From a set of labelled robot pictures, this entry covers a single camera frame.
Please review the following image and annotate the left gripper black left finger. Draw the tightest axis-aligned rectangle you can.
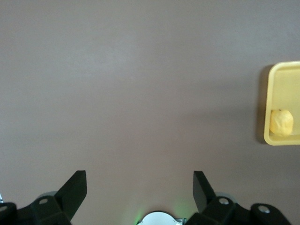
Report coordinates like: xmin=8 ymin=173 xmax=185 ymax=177
xmin=0 ymin=170 xmax=88 ymax=225

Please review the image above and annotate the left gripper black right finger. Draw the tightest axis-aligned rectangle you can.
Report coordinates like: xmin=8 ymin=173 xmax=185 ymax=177
xmin=185 ymin=171 xmax=291 ymax=225

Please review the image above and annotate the yellow potato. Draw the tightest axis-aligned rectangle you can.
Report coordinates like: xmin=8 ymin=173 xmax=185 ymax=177
xmin=269 ymin=109 xmax=294 ymax=137

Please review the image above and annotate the yellow plastic tray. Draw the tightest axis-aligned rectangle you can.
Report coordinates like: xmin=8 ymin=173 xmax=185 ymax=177
xmin=263 ymin=60 xmax=300 ymax=146

